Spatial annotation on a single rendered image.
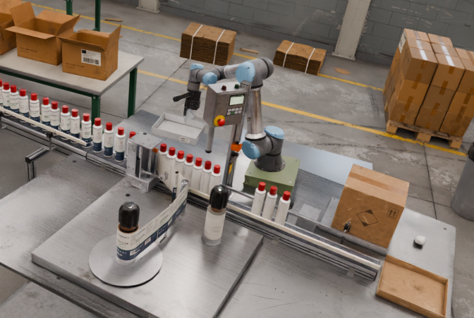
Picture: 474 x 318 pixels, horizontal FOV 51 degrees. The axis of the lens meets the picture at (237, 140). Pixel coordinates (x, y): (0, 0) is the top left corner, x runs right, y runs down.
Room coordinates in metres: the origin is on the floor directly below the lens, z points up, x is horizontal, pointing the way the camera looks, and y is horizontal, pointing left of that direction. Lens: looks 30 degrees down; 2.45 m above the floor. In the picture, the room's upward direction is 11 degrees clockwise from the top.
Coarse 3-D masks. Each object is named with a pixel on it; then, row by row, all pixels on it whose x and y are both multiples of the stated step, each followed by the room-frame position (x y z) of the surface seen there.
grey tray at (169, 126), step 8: (160, 120) 2.58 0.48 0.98; (168, 120) 2.64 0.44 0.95; (176, 120) 2.63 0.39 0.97; (192, 120) 2.62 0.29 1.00; (152, 128) 2.45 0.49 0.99; (160, 128) 2.53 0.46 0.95; (168, 128) 2.54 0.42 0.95; (176, 128) 2.56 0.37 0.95; (184, 128) 2.58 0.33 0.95; (192, 128) 2.60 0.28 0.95; (200, 128) 2.61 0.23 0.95; (160, 136) 2.44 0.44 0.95; (168, 136) 2.44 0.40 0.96; (176, 136) 2.43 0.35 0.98; (184, 136) 2.42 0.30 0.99; (192, 136) 2.51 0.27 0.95; (200, 136) 2.52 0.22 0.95; (192, 144) 2.42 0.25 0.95
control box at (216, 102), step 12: (216, 84) 2.15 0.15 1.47; (228, 84) 2.18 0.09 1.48; (216, 96) 2.06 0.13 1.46; (228, 96) 2.09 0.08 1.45; (216, 108) 2.06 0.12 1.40; (228, 108) 2.10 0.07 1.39; (204, 120) 2.12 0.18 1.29; (216, 120) 2.06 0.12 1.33; (228, 120) 2.10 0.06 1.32; (240, 120) 2.14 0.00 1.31
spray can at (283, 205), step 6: (288, 192) 1.93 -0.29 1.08; (282, 198) 1.93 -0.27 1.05; (288, 198) 1.92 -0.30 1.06; (282, 204) 1.91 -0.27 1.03; (288, 204) 1.91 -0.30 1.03; (282, 210) 1.90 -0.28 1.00; (276, 216) 1.91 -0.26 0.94; (282, 216) 1.90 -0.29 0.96; (276, 222) 1.91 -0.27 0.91; (282, 222) 1.91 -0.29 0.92
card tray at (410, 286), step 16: (384, 272) 1.78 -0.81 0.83; (400, 272) 1.80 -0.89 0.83; (416, 272) 1.82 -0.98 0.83; (432, 272) 1.81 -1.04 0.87; (384, 288) 1.68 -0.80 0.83; (400, 288) 1.70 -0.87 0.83; (416, 288) 1.72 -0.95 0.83; (432, 288) 1.74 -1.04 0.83; (448, 288) 1.72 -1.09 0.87; (400, 304) 1.60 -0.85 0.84; (416, 304) 1.62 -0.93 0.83; (432, 304) 1.64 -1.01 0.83
